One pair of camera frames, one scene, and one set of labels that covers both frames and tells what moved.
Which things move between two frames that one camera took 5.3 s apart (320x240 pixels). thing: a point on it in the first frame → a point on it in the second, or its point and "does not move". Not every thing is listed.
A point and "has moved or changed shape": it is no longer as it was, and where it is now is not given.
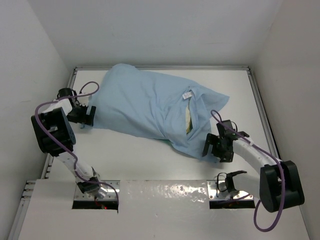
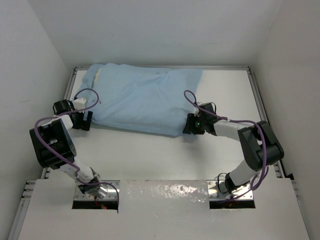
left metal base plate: x=113 y=187 does not move
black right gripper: x=225 y=157 → x=191 y=119
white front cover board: x=149 y=210 does not move
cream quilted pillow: x=188 y=119 has moved or changed shape
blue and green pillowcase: x=171 y=112 has moved or changed shape
